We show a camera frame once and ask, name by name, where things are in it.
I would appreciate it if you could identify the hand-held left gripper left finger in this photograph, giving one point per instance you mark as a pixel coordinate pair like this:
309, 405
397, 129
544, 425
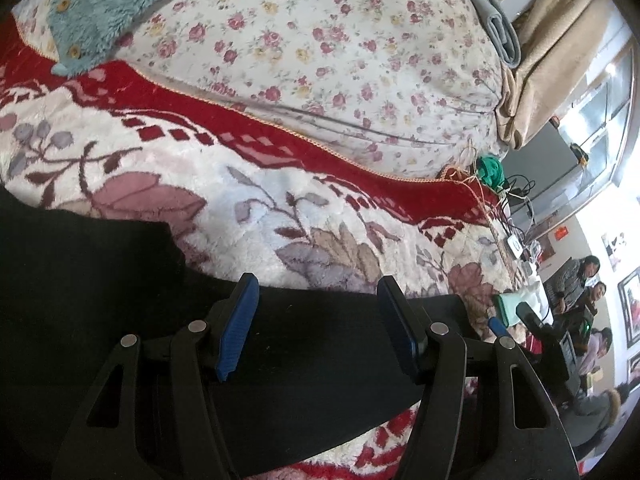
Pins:
235, 330

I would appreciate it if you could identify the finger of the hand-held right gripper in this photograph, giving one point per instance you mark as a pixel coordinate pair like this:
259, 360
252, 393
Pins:
497, 327
530, 317

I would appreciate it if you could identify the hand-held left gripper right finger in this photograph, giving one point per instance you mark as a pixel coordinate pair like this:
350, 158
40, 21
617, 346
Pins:
400, 330

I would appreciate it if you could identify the black pants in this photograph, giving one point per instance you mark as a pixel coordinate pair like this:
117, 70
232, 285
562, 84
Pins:
310, 360

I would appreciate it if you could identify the white and green sock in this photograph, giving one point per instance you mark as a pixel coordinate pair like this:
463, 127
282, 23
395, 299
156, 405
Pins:
520, 305

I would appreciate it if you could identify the white charger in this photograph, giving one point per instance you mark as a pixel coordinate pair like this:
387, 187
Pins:
515, 245

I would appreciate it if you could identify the red white floral blanket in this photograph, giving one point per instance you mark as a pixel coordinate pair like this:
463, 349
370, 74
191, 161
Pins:
250, 220

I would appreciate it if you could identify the grey cabinet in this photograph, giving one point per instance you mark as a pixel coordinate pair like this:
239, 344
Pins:
542, 170

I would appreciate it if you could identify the green yarn ball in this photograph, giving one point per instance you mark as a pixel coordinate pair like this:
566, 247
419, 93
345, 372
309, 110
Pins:
491, 172

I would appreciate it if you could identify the beige curtain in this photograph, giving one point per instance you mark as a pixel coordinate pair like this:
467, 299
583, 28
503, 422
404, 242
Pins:
550, 60

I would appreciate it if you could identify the grey folded cloth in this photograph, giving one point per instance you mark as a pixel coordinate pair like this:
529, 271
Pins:
500, 30

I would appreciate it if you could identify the white floral quilt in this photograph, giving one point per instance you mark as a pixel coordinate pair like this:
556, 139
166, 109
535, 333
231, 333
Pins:
325, 50

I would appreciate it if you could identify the teal fleece garment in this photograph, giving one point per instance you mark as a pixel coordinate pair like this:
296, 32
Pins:
115, 5

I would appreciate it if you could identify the framed wall picture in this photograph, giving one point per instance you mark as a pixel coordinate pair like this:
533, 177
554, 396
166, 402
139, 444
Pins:
634, 372
631, 307

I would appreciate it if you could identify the red wall label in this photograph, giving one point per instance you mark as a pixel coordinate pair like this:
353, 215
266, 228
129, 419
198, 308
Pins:
561, 232

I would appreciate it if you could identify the wall poster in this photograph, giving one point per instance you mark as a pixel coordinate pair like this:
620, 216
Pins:
614, 250

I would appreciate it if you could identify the metal window frame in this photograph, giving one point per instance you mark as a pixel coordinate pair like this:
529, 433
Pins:
600, 125

